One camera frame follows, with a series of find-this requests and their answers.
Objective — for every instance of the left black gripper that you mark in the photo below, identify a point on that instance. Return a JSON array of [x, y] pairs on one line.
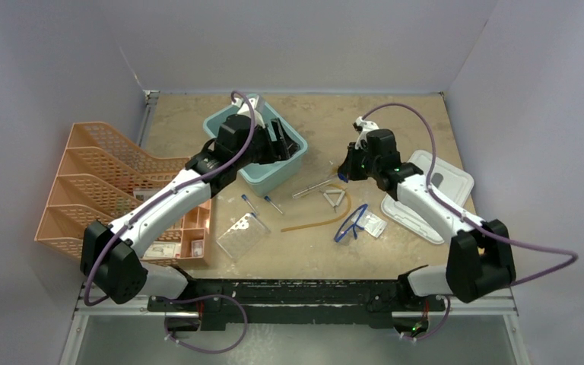
[[282, 149]]

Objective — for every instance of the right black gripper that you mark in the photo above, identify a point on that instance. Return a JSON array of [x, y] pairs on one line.
[[349, 167]]

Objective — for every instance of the white clay pipe triangle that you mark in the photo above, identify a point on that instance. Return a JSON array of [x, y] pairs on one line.
[[334, 197]]

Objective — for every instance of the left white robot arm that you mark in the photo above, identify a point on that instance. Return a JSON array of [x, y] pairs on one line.
[[111, 253]]

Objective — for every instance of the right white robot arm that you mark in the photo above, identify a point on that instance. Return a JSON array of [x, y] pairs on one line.
[[479, 261]]

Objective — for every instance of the teal plastic bin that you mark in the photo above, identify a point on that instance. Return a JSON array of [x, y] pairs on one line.
[[262, 178]]

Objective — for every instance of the right blue cap tube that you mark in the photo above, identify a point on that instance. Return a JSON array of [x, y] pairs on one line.
[[273, 204]]

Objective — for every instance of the blue safety glasses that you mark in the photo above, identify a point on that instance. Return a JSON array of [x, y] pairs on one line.
[[350, 227]]

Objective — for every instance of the small clear plastic bag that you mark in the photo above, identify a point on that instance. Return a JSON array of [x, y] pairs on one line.
[[372, 224]]

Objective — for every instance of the amber rubber tubing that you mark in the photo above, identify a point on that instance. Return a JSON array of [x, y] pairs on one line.
[[340, 217]]

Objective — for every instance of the clear plastic box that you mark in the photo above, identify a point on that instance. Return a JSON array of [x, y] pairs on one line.
[[242, 236]]

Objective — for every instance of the white plastic bin lid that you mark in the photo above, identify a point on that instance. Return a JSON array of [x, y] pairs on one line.
[[418, 211]]

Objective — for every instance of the orange compartment tray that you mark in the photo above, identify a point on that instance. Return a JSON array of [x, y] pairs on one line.
[[184, 244]]

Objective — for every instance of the orange file organizer rack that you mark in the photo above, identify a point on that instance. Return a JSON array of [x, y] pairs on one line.
[[102, 175]]

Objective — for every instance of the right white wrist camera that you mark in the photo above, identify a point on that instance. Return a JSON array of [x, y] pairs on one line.
[[363, 127]]

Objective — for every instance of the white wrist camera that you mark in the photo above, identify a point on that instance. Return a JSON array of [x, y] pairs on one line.
[[363, 127], [253, 106]]

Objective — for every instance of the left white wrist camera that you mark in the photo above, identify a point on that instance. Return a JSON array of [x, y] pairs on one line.
[[253, 106]]

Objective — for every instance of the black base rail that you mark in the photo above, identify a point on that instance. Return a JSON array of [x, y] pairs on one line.
[[379, 304]]

